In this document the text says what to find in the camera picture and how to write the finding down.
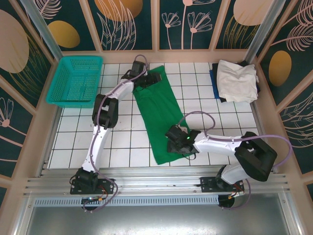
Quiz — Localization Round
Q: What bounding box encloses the grey slotted cable duct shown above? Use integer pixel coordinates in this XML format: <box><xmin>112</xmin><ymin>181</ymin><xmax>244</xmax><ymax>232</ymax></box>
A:
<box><xmin>34</xmin><ymin>194</ymin><xmax>220</xmax><ymax>208</ymax></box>

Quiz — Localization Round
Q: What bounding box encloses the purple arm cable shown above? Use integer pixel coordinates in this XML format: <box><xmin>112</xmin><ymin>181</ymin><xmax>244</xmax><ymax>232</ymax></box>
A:
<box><xmin>82</xmin><ymin>54</ymin><xmax>150</xmax><ymax>213</ymax></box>
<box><xmin>179</xmin><ymin>111</ymin><xmax>294</xmax><ymax>211</ymax></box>

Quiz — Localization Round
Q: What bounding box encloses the pile of folded clothes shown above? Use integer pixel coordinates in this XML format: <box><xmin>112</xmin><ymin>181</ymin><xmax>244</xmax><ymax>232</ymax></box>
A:
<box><xmin>212</xmin><ymin>60</ymin><xmax>261</xmax><ymax>103</ymax></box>

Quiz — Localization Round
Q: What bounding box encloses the aluminium mounting rail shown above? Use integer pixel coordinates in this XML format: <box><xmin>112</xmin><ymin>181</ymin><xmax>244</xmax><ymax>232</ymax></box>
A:
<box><xmin>23</xmin><ymin>166</ymin><xmax>291</xmax><ymax>199</ymax></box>

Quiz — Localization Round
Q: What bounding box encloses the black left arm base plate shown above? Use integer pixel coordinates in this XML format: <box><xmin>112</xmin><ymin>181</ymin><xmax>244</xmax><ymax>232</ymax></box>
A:
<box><xmin>70</xmin><ymin>178</ymin><xmax>115</xmax><ymax>195</ymax></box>

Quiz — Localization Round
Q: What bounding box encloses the blue folded t-shirt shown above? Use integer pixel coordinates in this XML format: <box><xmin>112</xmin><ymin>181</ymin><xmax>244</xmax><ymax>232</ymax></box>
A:
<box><xmin>209</xmin><ymin>69</ymin><xmax>222</xmax><ymax>99</ymax></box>

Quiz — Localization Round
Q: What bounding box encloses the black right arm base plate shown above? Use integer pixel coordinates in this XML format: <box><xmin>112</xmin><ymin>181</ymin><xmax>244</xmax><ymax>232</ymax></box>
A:
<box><xmin>200</xmin><ymin>176</ymin><xmax>245</xmax><ymax>194</ymax></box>

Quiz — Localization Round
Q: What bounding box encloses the aluminium corner post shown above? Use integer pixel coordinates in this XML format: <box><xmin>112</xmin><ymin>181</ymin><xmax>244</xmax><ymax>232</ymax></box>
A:
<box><xmin>245</xmin><ymin>0</ymin><xmax>287</xmax><ymax>64</ymax></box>
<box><xmin>21</xmin><ymin>0</ymin><xmax>64</xmax><ymax>60</ymax></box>

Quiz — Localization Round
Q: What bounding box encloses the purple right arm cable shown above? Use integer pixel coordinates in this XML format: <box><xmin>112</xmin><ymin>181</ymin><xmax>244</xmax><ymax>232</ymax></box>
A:
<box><xmin>179</xmin><ymin>111</ymin><xmax>294</xmax><ymax>211</ymax></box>

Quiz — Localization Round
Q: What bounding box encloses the teal plastic basket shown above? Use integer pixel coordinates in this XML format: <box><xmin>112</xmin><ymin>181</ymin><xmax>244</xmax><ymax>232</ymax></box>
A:
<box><xmin>45</xmin><ymin>55</ymin><xmax>104</xmax><ymax>109</ymax></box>

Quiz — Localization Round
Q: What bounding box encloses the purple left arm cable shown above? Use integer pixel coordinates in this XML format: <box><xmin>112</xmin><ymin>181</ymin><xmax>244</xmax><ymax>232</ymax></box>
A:
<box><xmin>82</xmin><ymin>54</ymin><xmax>150</xmax><ymax>213</ymax></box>

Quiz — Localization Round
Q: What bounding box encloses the green t-shirt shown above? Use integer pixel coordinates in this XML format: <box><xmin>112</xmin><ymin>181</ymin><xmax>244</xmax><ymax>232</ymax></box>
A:
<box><xmin>132</xmin><ymin>65</ymin><xmax>194</xmax><ymax>165</ymax></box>

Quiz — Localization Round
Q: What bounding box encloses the white folded t-shirt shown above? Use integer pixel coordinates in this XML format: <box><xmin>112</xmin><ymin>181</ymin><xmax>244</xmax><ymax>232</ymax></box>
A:
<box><xmin>217</xmin><ymin>59</ymin><xmax>260</xmax><ymax>103</ymax></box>

